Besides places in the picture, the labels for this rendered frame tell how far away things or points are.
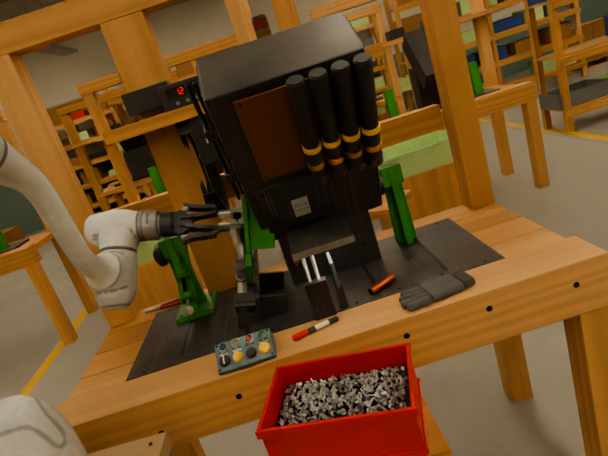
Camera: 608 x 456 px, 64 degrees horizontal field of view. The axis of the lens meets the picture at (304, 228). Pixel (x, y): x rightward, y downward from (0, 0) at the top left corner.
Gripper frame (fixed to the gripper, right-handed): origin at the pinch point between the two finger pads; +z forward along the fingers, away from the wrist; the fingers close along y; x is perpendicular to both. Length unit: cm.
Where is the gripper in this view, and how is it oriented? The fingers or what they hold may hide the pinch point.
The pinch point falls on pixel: (230, 220)
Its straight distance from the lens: 146.0
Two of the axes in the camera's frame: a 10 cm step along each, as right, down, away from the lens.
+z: 10.0, -0.7, 0.7
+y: -0.9, -8.8, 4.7
